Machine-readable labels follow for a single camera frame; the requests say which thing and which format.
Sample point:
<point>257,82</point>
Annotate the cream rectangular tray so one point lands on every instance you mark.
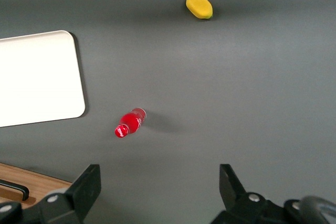
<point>39,77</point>

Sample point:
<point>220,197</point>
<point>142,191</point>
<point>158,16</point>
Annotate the small red drink bottle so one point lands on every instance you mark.
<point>130,123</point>

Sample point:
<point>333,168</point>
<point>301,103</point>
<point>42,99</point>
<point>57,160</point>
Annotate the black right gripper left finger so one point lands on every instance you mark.
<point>84,190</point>

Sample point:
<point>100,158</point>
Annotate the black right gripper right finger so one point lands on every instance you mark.
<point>231,190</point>

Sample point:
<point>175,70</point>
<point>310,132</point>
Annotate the wooden two-drawer cabinet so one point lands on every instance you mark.
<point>52,182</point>

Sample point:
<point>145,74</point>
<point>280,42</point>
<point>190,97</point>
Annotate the wooden drawer front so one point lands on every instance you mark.
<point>39,186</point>

